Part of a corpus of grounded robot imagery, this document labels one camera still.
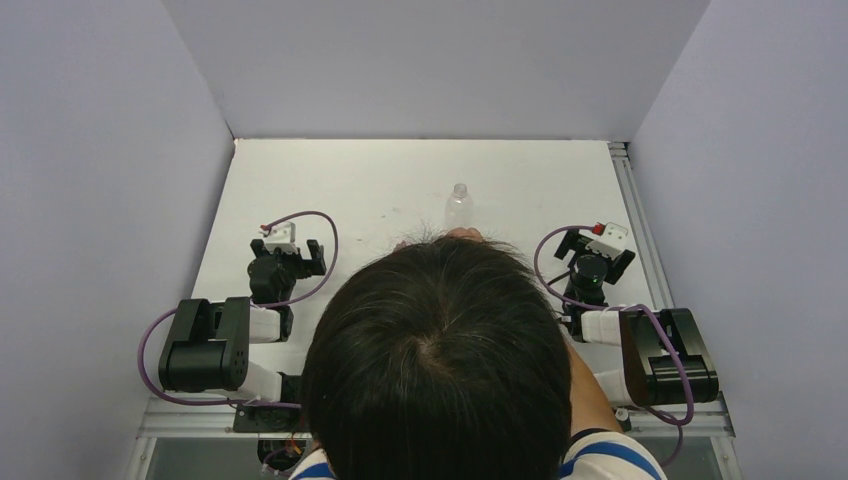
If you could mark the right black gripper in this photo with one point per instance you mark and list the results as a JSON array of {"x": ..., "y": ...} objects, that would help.
[{"x": 569, "y": 244}]

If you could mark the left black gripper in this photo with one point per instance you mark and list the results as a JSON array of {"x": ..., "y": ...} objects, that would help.
[{"x": 309, "y": 267}]

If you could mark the clear bottle blue cap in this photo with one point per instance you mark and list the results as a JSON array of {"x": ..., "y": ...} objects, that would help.
[{"x": 459, "y": 208}]

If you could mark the person's right forearm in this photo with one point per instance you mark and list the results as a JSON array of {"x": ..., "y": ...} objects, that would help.
[{"x": 591, "y": 408}]

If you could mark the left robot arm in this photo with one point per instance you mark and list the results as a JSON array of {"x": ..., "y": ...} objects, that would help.
[{"x": 207, "y": 346}]

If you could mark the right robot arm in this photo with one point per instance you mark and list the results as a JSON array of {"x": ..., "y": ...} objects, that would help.
[{"x": 664, "y": 358}]

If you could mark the person's right hand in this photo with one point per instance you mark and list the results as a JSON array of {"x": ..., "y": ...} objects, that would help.
[{"x": 465, "y": 233}]

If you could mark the person's dark-haired head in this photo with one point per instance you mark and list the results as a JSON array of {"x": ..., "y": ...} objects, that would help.
[{"x": 441, "y": 360}]

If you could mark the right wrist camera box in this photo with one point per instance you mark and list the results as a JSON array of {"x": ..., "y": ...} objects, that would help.
[{"x": 608, "y": 240}]

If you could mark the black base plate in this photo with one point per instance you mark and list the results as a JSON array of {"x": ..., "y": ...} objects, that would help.
[{"x": 266, "y": 419}]

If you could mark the aluminium rail frame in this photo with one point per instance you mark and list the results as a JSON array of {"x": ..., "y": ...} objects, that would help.
[{"x": 377, "y": 192}]

